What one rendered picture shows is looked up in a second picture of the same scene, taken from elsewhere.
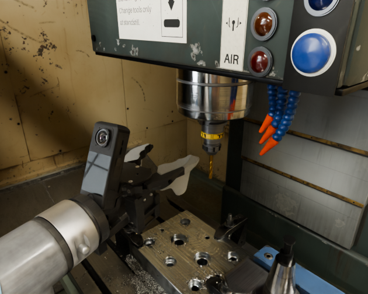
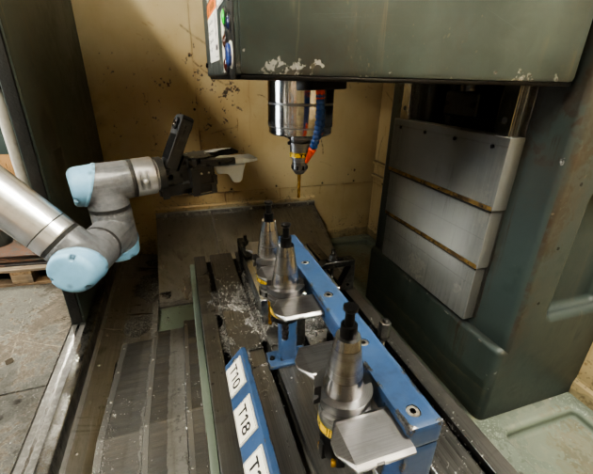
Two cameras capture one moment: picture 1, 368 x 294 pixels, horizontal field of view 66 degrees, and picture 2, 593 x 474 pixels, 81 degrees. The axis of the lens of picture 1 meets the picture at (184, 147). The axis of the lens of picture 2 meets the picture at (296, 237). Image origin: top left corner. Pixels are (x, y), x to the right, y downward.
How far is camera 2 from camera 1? 0.48 m
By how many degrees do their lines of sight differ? 21
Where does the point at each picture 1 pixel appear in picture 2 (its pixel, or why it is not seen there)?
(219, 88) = (287, 107)
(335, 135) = (457, 184)
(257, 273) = not seen: hidden behind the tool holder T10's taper
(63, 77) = (242, 119)
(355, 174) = (472, 230)
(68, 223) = (139, 164)
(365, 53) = (252, 54)
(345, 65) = (238, 60)
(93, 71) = not seen: hidden behind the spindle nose
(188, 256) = not seen: hidden behind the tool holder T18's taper
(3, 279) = (96, 174)
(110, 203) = (173, 165)
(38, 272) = (115, 179)
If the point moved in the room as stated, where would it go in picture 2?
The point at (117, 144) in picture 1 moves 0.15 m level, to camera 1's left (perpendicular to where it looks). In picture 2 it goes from (181, 127) to (125, 122)
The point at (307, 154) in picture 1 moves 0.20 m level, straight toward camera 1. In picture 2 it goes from (435, 208) to (397, 223)
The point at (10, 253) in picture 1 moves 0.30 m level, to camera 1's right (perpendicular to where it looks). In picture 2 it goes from (104, 165) to (245, 185)
